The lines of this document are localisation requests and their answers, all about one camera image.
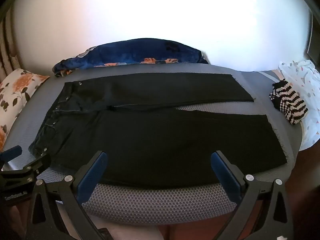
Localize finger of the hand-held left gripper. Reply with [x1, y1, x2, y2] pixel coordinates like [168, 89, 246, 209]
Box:
[23, 148, 52, 176]
[0, 145, 22, 161]

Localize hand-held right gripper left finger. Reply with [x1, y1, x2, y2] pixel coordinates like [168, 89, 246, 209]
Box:
[26, 151, 108, 240]

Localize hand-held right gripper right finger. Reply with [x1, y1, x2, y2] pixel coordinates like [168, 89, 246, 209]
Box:
[211, 151, 293, 240]

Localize black pants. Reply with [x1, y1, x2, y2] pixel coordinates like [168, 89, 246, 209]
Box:
[29, 72, 287, 189]

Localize white floral pillow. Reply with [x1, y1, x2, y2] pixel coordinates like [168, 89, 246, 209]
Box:
[0, 68, 51, 153]

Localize grey mesh mat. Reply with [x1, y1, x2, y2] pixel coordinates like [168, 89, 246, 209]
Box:
[0, 63, 303, 225]

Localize black white striped knitted cloth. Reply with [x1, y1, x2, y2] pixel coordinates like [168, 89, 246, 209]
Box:
[269, 79, 309, 126]

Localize beige striped curtain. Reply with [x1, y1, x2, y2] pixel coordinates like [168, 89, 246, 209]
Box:
[0, 10, 24, 83]

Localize white patterned cloth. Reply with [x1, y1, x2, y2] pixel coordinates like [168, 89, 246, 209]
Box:
[278, 59, 320, 152]

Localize blue floral blanket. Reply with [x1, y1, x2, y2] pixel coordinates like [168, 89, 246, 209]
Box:
[52, 38, 209, 77]

